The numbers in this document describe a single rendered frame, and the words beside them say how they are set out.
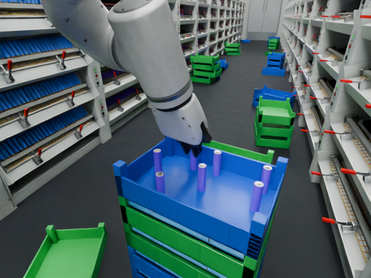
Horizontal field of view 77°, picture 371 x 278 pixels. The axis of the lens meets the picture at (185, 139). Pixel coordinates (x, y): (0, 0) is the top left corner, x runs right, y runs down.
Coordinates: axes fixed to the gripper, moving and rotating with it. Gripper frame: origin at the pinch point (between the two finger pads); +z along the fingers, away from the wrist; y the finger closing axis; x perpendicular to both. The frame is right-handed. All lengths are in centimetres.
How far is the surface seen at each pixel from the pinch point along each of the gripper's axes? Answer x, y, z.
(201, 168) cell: -5.1, 5.9, -1.5
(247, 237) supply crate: -13.9, 19.2, -3.0
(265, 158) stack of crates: 23.7, 8.5, 33.3
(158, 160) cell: -6.6, -5.2, -0.3
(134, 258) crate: -26.1, -6.5, 17.4
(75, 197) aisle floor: -21, -63, 42
